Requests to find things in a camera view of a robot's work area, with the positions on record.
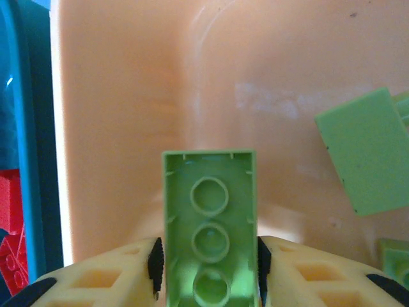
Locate teal plastic bin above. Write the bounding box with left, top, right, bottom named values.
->
left=0, top=0, right=66, bottom=298

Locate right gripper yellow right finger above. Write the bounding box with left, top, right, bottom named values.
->
left=257, top=235, right=409, bottom=307

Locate orange plastic bin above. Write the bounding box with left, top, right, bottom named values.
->
left=50, top=0, right=409, bottom=288

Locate small green lego brick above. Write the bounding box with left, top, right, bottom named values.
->
left=380, top=238, right=409, bottom=283
left=314, top=88, right=409, bottom=218

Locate long green lego brick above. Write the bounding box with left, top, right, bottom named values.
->
left=161, top=148, right=258, bottom=307

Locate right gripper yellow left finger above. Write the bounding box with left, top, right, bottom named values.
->
left=12, top=236, right=166, bottom=307

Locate red lego brick white print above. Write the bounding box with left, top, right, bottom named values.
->
left=0, top=230, right=31, bottom=297

